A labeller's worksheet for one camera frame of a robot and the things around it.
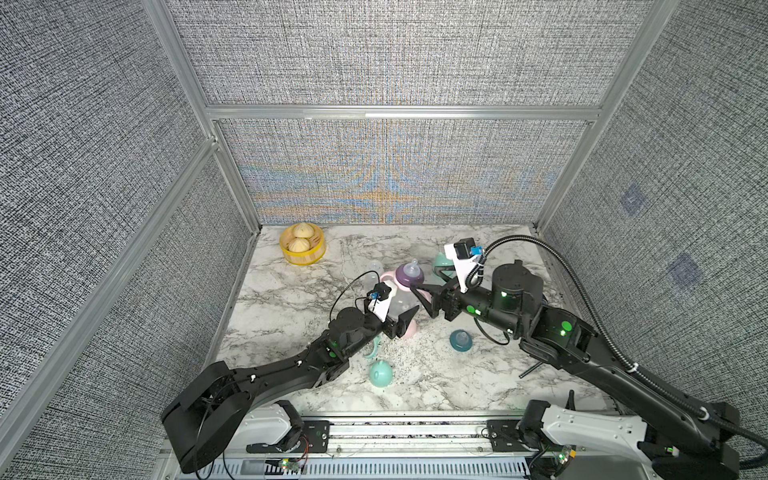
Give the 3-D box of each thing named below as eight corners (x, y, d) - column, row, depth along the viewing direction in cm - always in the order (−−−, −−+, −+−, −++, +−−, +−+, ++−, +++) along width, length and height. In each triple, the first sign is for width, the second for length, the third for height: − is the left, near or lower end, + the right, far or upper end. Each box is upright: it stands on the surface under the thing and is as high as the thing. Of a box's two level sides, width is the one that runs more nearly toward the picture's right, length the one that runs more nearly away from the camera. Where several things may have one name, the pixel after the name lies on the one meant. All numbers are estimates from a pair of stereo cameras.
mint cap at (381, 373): (369, 386, 83) (369, 381, 79) (370, 366, 87) (369, 360, 83) (392, 386, 83) (392, 381, 79) (391, 366, 87) (392, 360, 83)
